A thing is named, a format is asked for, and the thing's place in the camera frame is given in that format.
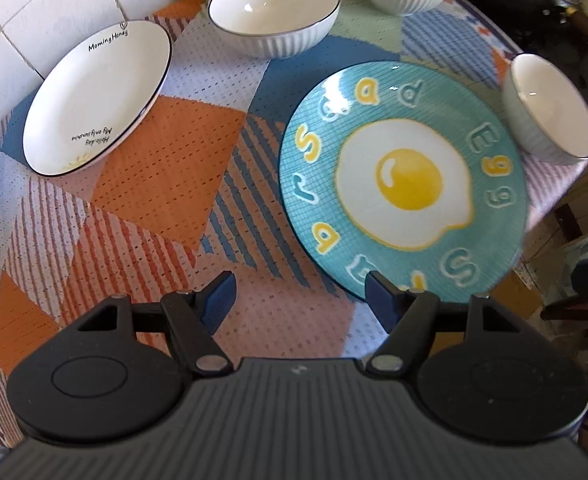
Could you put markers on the white Morning Honey plate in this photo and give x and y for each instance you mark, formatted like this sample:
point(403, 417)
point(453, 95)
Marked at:
point(95, 96)

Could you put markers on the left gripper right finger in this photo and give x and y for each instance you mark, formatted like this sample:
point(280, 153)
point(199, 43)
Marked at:
point(407, 317)

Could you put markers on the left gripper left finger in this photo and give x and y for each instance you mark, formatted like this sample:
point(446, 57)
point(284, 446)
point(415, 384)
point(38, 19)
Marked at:
point(192, 320)

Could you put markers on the patchwork checkered tablecloth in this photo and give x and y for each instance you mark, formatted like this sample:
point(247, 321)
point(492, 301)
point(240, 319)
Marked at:
point(194, 190)

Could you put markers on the teal fried egg plate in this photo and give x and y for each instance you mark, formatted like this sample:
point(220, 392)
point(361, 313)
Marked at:
point(395, 168)

